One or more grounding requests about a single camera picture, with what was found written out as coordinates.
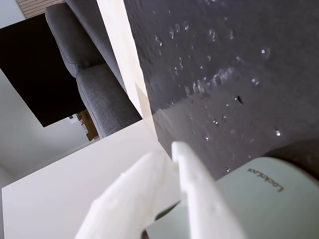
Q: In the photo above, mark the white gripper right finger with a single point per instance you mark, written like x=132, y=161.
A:
x=199, y=189

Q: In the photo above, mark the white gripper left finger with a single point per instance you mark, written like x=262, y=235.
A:
x=124, y=199

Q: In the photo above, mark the pale green cup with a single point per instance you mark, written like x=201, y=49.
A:
x=264, y=206

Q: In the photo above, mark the brown cardboard box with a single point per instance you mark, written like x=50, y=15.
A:
x=89, y=125

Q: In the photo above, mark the grey fabric sofa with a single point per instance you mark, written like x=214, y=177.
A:
x=99, y=94

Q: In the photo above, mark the dark grey table mat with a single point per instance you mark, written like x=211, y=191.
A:
x=224, y=62

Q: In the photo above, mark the black flat panel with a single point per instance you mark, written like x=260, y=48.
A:
x=32, y=69

